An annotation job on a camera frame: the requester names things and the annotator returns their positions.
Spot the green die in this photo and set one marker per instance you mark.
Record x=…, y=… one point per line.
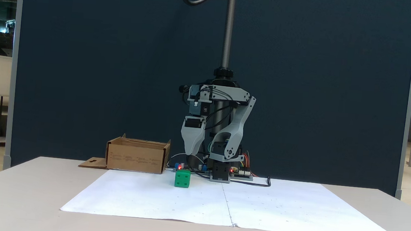
x=182, y=179

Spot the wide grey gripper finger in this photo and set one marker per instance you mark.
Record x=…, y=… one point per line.
x=193, y=138

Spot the wall window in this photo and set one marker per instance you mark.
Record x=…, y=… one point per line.
x=4, y=25

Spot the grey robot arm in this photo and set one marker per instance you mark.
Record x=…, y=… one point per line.
x=240, y=122

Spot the dark blue circuit board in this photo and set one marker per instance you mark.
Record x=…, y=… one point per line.
x=189, y=168

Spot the metal camera stand pole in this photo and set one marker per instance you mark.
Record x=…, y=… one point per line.
x=228, y=28

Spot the white paper sheet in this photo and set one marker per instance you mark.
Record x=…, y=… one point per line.
x=301, y=209
x=153, y=196

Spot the dark blue partition panel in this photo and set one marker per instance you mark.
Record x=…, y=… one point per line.
x=83, y=64

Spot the brown cardboard box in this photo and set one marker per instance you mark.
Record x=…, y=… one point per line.
x=134, y=158

